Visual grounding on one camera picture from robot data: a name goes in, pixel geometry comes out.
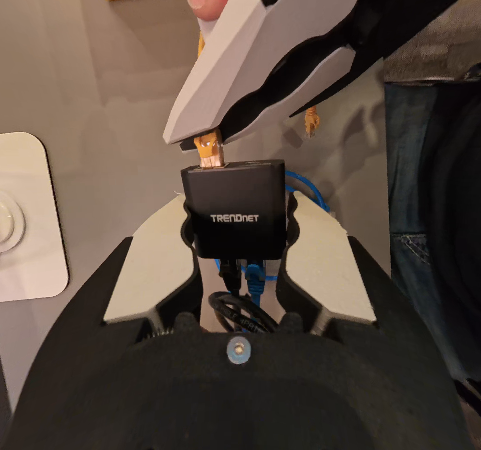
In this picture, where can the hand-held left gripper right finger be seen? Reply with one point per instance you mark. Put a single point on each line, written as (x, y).
(327, 269)

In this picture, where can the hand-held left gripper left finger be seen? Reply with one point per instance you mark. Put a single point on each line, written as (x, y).
(150, 269)

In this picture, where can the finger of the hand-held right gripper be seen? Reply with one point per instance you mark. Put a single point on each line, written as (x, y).
(323, 71)
(225, 63)

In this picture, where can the black network switch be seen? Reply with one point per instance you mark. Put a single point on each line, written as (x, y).
(233, 194)

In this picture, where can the person's blue jeans leg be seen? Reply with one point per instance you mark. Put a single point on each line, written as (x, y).
(406, 194)

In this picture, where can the white square device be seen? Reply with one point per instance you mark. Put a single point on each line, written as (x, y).
(33, 164)

